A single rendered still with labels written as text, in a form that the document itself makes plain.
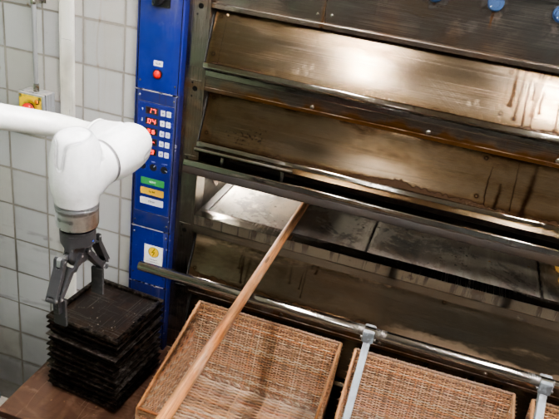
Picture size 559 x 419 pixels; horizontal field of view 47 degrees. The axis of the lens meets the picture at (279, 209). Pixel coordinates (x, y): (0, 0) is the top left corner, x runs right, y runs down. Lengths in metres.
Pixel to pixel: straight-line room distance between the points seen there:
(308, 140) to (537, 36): 0.72
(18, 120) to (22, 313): 1.55
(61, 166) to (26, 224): 1.39
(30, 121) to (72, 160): 0.24
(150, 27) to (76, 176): 0.91
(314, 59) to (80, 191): 0.92
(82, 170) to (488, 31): 1.16
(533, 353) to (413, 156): 0.76
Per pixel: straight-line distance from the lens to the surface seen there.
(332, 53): 1.98
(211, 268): 2.36
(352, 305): 2.26
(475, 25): 1.93
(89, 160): 1.32
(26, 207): 2.68
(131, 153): 1.43
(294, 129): 2.07
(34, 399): 2.45
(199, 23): 2.09
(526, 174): 2.04
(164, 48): 2.12
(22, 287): 2.88
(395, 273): 2.18
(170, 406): 1.49
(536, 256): 1.96
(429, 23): 1.93
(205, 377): 2.50
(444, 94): 1.94
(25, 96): 2.40
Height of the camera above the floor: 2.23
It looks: 26 degrees down
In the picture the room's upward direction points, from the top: 8 degrees clockwise
